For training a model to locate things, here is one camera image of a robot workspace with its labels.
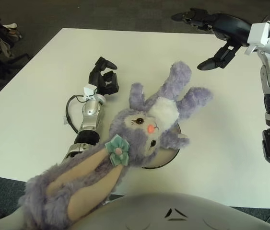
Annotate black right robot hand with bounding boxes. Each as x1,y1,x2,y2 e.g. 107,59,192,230
171,7,252,71

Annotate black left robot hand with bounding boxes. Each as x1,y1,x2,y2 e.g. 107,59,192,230
88,57,120,96

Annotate purple plush bunny doll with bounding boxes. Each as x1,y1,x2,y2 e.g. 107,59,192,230
18,61,214,230

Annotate white plate with black rim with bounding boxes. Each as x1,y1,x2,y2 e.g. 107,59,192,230
141,122,182,170

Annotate dark bag with white item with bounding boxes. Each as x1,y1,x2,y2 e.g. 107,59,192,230
0,22,23,58

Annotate grey robot torso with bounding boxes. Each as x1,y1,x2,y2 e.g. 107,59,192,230
0,191,270,230

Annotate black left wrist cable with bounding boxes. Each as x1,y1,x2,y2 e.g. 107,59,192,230
65,94,94,134

